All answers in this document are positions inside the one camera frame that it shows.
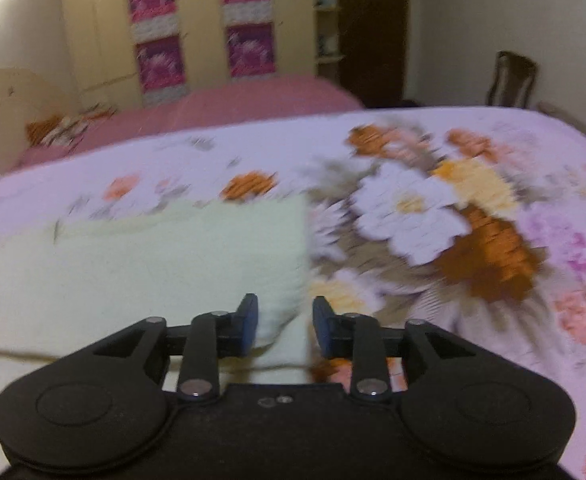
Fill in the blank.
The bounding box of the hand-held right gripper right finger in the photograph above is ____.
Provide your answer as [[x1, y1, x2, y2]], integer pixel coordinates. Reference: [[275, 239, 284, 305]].
[[312, 296, 480, 404]]

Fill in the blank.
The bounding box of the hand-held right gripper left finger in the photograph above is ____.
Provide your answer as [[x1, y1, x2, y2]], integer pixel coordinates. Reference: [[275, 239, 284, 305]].
[[93, 293, 259, 404]]

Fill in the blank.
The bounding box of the pale yellow small garment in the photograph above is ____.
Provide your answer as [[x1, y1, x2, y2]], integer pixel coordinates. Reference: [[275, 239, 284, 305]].
[[0, 195, 314, 386]]

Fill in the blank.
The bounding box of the pink bedspread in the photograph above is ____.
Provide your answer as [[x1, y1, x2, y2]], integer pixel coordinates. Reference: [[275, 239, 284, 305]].
[[18, 74, 366, 168]]

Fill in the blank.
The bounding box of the orange white floral pillow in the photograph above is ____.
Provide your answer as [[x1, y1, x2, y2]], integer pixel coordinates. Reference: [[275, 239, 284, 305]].
[[25, 105, 118, 150]]

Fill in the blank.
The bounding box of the floral printed blanket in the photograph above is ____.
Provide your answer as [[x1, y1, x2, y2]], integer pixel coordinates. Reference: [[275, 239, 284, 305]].
[[0, 105, 586, 480]]

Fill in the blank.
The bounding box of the cream wardrobe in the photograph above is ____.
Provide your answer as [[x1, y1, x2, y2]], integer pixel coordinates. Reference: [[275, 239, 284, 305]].
[[58, 0, 318, 109]]

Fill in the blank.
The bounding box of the dark wooden door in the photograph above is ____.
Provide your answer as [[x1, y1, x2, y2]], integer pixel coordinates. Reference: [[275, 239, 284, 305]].
[[337, 0, 410, 109]]

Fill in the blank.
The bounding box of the cream corner shelf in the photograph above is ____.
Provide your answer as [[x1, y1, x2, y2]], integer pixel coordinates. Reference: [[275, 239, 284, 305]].
[[314, 0, 346, 65]]

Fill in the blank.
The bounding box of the dark wooden chair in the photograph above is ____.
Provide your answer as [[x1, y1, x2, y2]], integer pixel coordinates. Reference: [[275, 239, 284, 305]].
[[487, 50, 539, 109]]

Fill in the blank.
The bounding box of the cream bed headboard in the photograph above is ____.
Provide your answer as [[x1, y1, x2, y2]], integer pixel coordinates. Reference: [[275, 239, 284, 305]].
[[0, 67, 81, 183]]

